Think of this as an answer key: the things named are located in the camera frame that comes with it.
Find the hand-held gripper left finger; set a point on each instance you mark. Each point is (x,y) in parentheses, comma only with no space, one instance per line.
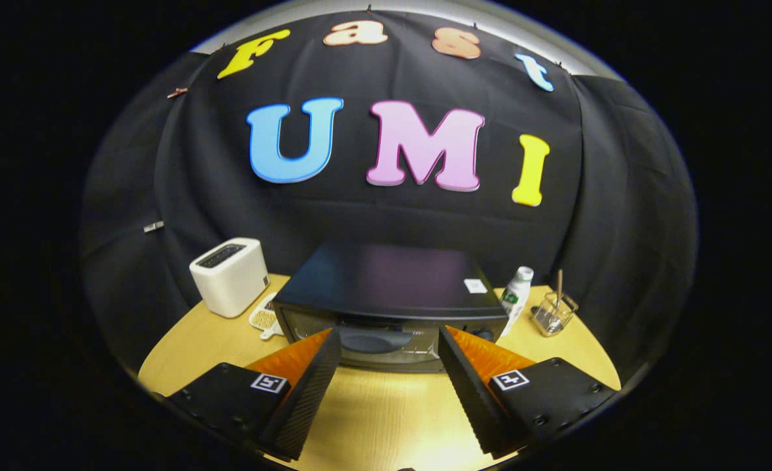
(304,402)

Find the small white dish of beans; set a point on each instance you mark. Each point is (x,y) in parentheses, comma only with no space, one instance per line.
(265,318)

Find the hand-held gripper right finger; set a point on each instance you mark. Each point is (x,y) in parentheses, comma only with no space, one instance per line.
(474,399)

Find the white bottle green label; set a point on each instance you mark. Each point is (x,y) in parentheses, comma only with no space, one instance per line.
(515,301)

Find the black toaster oven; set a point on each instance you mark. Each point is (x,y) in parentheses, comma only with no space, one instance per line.
(392,275)

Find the pink cloth clip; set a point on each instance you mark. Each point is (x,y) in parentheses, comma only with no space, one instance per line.
(177,92)

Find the black backdrop cloth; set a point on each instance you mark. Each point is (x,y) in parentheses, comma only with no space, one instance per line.
(373,216)

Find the metal cloth clip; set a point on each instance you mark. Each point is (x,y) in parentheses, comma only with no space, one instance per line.
(154,226)

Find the wooden stick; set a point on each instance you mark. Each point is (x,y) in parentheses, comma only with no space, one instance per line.
(559,288)

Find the white bread toaster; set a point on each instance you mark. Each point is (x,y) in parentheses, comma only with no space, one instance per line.
(229,288)

